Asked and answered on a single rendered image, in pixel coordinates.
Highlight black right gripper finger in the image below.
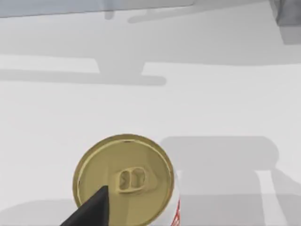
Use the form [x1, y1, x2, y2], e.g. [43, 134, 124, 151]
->
[59, 185, 110, 226]

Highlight red and white can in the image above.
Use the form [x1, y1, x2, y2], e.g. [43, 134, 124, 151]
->
[72, 134, 181, 226]

